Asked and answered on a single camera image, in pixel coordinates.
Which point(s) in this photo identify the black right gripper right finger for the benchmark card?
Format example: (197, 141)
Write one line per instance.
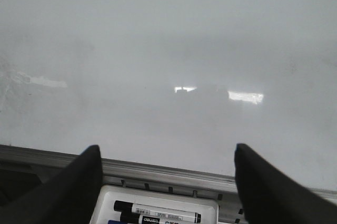
(269, 196)

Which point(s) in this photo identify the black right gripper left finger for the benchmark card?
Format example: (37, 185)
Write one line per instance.
(69, 197)

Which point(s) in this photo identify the blue whiteboard marker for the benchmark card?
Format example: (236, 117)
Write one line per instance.
(115, 222)

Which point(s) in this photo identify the black capped whiteboard marker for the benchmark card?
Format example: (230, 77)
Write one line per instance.
(193, 217)

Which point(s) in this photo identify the white plastic marker tray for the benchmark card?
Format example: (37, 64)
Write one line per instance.
(104, 209)

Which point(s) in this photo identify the white whiteboard with aluminium frame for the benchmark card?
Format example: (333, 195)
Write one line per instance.
(175, 83)

